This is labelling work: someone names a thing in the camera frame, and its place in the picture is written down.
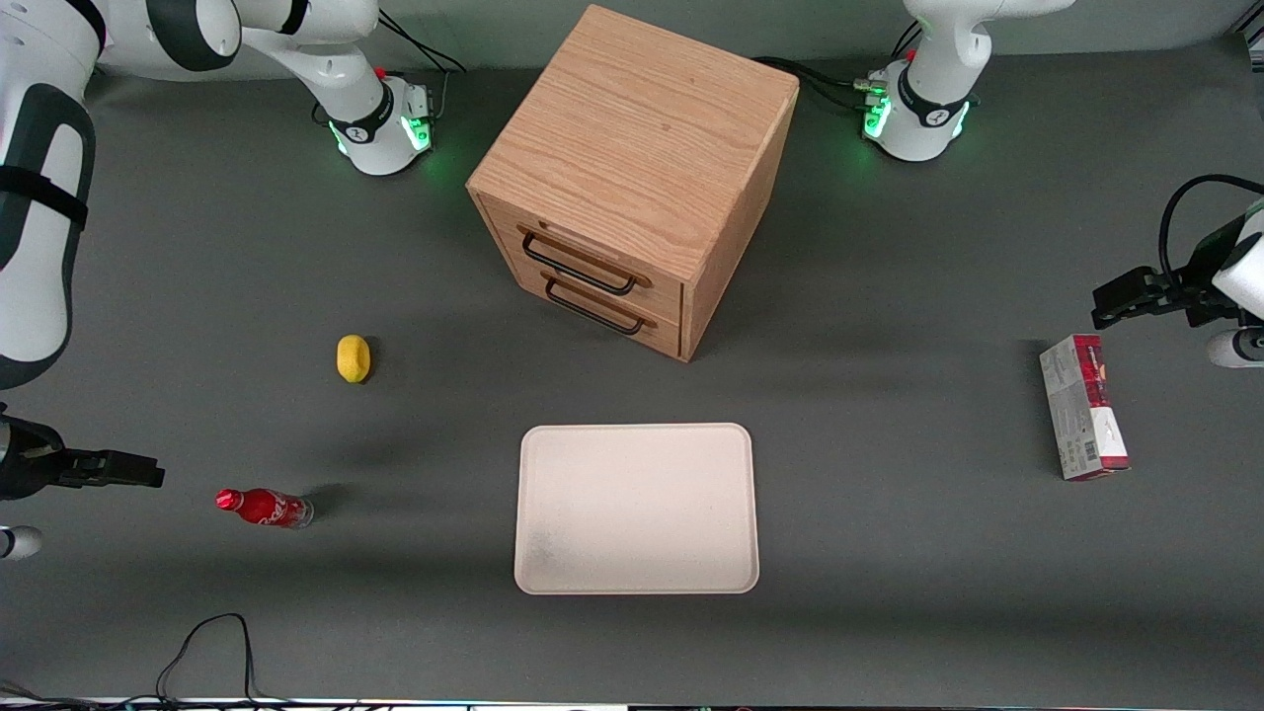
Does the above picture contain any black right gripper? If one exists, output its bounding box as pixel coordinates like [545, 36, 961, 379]
[0, 415, 166, 501]

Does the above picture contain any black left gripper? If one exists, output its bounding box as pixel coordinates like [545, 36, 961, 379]
[1090, 212, 1249, 331]

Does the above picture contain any red coke bottle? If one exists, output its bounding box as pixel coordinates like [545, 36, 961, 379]
[215, 487, 315, 530]

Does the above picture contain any cream rectangular tray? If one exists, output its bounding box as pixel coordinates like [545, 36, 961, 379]
[513, 423, 761, 596]

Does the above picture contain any red plaid cardboard box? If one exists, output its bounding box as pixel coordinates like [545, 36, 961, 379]
[1038, 334, 1131, 482]

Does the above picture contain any yellow lemon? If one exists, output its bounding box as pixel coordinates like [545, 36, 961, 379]
[336, 334, 372, 384]

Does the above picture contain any wooden drawer front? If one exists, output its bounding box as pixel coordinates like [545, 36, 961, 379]
[479, 197, 685, 323]
[492, 259, 684, 360]

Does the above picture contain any wooden drawer cabinet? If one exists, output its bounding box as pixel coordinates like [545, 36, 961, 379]
[466, 4, 801, 363]

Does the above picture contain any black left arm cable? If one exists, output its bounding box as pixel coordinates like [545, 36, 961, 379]
[1159, 174, 1264, 289]

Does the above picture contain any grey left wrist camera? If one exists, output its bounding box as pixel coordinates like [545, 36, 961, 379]
[1206, 327, 1264, 370]

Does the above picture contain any thin black looped cable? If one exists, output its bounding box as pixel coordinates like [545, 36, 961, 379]
[155, 612, 260, 704]

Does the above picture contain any black arm strap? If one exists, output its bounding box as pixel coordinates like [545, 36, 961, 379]
[0, 164, 91, 231]

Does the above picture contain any black left base cable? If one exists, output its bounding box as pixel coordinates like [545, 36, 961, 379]
[753, 20, 925, 113]

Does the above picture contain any black base cable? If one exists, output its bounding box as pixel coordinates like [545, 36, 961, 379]
[378, 8, 467, 121]
[753, 20, 925, 113]

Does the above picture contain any black metal drawer handle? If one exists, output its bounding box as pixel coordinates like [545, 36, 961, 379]
[544, 277, 646, 337]
[520, 231, 639, 297]

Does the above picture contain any black right base cable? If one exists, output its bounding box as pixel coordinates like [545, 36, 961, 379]
[378, 8, 467, 121]

